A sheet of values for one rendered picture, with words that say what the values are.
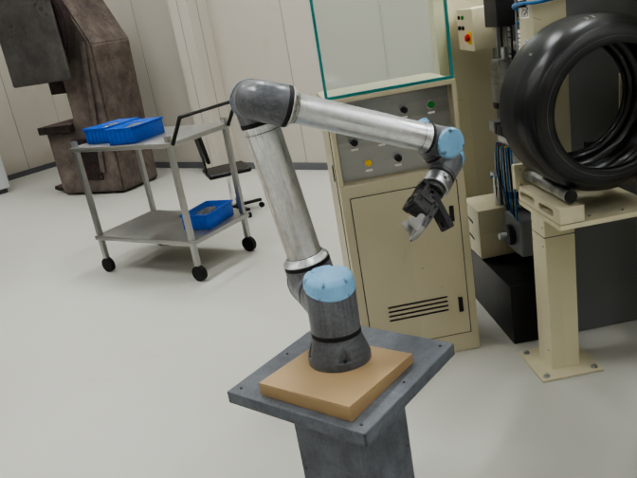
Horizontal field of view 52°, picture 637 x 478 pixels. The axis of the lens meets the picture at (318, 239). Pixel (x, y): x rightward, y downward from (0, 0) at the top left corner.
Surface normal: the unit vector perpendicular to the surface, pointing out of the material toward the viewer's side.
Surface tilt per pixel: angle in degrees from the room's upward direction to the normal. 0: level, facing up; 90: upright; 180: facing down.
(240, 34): 90
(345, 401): 4
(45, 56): 90
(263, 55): 90
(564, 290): 90
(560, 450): 0
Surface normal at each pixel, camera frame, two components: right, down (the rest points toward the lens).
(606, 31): 0.06, 0.13
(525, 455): -0.16, -0.93
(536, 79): -0.62, 0.00
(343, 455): -0.60, 0.35
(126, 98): 0.89, 0.04
